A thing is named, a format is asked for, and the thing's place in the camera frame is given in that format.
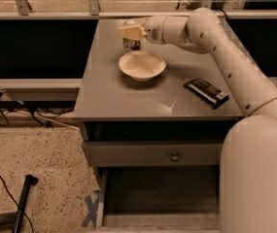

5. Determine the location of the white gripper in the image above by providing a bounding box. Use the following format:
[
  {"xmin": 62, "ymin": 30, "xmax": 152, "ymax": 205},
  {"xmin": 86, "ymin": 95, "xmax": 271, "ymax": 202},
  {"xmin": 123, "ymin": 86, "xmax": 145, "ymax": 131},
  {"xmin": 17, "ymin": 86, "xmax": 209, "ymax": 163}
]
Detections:
[{"xmin": 118, "ymin": 16, "xmax": 167, "ymax": 45}]

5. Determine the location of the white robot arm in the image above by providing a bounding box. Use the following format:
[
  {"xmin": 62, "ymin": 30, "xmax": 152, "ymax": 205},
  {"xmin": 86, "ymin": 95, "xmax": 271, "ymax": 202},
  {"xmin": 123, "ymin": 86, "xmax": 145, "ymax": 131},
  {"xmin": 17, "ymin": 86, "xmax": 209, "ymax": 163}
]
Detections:
[{"xmin": 118, "ymin": 8, "xmax": 277, "ymax": 233}]

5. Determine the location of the grey drawer cabinet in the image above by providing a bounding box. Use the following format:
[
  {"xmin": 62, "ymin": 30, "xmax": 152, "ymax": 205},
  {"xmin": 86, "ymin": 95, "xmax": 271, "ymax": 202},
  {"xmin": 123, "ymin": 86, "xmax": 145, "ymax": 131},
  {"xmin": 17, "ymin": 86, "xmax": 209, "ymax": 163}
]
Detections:
[{"xmin": 72, "ymin": 17, "xmax": 244, "ymax": 233}]

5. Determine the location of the grey top drawer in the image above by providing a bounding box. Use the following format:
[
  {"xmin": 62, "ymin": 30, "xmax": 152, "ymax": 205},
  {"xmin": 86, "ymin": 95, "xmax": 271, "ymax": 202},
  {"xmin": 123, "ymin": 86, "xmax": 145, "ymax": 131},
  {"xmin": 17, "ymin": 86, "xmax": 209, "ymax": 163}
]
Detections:
[{"xmin": 83, "ymin": 118, "xmax": 236, "ymax": 167}]

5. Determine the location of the round metal drawer knob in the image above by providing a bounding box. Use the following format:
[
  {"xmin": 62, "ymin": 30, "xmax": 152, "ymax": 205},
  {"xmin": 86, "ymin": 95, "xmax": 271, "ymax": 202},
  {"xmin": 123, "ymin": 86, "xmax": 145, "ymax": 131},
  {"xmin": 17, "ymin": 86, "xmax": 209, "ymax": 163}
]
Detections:
[{"xmin": 171, "ymin": 151, "xmax": 180, "ymax": 162}]

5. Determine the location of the grey open middle drawer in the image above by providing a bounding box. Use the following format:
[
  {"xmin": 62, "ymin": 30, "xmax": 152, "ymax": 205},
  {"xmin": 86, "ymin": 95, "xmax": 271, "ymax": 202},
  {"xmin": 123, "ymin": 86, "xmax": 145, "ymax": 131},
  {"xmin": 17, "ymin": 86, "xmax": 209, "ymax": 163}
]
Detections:
[{"xmin": 96, "ymin": 166, "xmax": 220, "ymax": 233}]

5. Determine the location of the white paper bowl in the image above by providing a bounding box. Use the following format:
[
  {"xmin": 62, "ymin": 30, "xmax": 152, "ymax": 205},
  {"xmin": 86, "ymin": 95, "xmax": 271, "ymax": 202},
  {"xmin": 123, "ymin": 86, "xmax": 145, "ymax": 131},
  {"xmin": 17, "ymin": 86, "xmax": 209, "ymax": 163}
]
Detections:
[{"xmin": 119, "ymin": 50, "xmax": 166, "ymax": 82}]

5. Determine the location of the black snack bar wrapper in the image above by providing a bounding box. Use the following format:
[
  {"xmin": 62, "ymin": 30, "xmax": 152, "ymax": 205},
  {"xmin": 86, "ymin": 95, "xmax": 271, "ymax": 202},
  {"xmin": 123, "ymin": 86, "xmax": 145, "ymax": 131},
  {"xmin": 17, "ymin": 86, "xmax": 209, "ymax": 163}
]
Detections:
[{"xmin": 184, "ymin": 78, "xmax": 229, "ymax": 109}]

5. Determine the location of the black floor bar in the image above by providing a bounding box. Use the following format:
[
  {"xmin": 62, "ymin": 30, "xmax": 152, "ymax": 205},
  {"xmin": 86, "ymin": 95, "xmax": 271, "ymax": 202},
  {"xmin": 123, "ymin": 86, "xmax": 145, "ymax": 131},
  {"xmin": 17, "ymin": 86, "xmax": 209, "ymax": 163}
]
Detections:
[{"xmin": 12, "ymin": 175, "xmax": 38, "ymax": 233}]

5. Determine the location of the blue tape cross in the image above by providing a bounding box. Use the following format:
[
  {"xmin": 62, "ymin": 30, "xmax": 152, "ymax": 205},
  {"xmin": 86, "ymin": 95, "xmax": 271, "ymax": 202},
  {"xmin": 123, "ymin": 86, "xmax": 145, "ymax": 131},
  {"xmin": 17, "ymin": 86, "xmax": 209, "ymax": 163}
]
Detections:
[{"xmin": 82, "ymin": 189, "xmax": 100, "ymax": 227}]

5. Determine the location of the grey metal rail beam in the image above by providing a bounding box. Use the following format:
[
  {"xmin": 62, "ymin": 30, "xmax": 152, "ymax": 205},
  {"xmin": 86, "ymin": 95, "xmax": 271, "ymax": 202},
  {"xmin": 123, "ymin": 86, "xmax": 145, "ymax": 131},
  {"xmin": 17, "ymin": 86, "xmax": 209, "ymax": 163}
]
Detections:
[{"xmin": 0, "ymin": 79, "xmax": 82, "ymax": 102}]

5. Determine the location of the black cable bundle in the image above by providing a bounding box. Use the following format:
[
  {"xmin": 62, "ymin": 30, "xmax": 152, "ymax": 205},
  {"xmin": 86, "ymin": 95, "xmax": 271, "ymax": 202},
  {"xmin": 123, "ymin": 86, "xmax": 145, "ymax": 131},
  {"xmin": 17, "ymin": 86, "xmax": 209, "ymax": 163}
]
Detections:
[{"xmin": 0, "ymin": 92, "xmax": 76, "ymax": 128}]

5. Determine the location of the black floor cable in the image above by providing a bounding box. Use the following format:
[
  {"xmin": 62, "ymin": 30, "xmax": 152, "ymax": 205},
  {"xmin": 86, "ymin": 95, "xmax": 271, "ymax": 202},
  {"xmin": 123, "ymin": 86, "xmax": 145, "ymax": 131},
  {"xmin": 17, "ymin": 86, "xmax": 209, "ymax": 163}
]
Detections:
[{"xmin": 0, "ymin": 160, "xmax": 35, "ymax": 233}]

